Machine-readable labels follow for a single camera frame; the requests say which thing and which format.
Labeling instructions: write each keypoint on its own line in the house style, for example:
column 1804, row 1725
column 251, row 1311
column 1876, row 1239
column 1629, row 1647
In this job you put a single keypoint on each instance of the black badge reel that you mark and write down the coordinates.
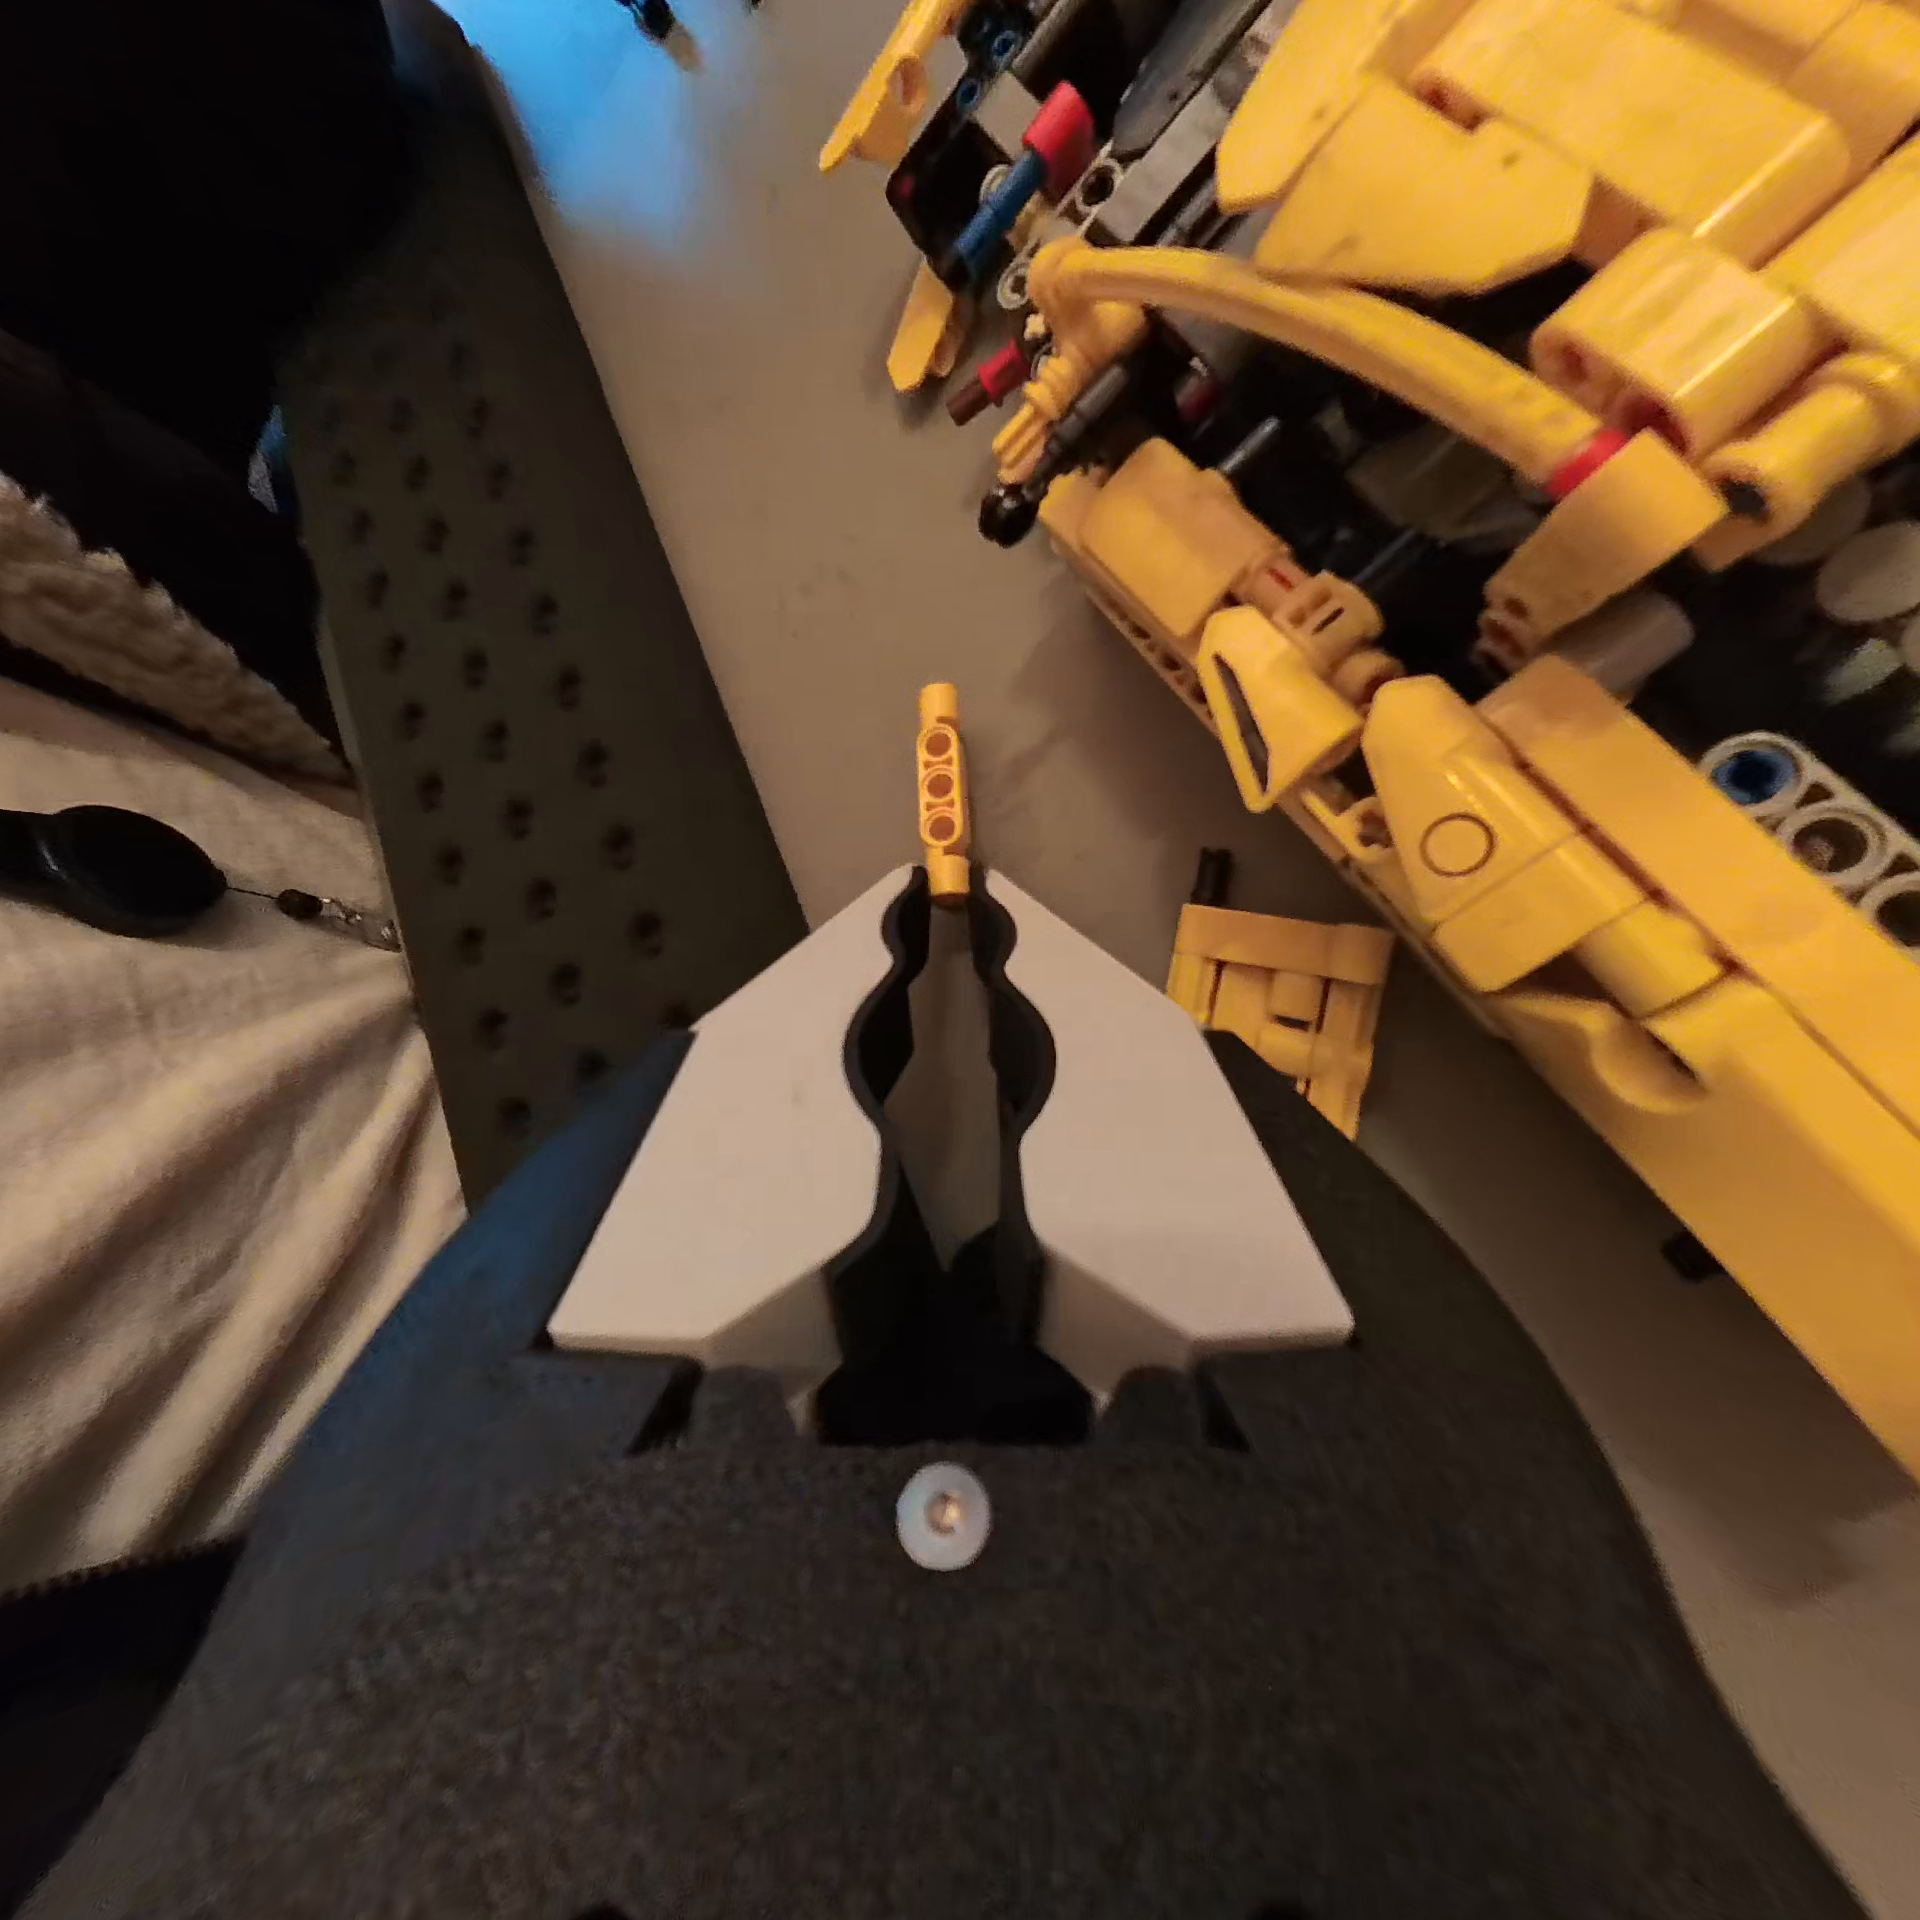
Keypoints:
column 106, row 868

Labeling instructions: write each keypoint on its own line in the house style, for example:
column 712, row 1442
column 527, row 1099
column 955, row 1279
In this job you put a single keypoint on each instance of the yellow brick with blue pins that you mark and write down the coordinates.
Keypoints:
column 1276, row 989

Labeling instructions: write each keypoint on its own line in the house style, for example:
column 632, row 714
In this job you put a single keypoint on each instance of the white shirt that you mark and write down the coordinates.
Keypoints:
column 180, row 1201

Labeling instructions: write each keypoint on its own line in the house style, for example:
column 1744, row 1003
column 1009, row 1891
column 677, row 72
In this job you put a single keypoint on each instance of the grey desk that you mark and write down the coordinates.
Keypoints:
column 796, row 523

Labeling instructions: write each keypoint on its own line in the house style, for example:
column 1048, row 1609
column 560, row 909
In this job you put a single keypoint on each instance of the yellow connector brick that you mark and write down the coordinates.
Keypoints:
column 943, row 795

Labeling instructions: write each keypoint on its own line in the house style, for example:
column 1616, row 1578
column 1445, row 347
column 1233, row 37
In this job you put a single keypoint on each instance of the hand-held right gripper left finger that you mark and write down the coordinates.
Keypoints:
column 735, row 1184

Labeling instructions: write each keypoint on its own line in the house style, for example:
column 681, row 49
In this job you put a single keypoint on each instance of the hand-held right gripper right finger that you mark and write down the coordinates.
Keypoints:
column 1185, row 1184

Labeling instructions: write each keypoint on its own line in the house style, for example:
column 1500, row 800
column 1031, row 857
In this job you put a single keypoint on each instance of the dark perforated panel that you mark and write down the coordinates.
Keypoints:
column 495, row 674

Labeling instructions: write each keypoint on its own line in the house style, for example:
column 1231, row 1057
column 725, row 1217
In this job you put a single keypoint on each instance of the yellow toy brick car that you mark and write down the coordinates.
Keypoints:
column 1576, row 900

